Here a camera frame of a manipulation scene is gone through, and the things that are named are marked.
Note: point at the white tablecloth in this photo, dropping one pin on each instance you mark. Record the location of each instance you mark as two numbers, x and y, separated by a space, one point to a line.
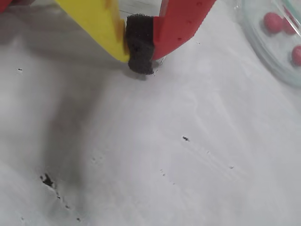
164 141

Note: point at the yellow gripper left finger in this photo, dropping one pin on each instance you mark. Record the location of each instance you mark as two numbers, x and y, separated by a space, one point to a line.
94 18

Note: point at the small glass bowl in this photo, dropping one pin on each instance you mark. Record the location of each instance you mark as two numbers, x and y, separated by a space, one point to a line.
263 54

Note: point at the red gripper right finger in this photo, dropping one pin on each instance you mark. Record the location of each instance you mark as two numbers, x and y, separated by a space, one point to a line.
178 23

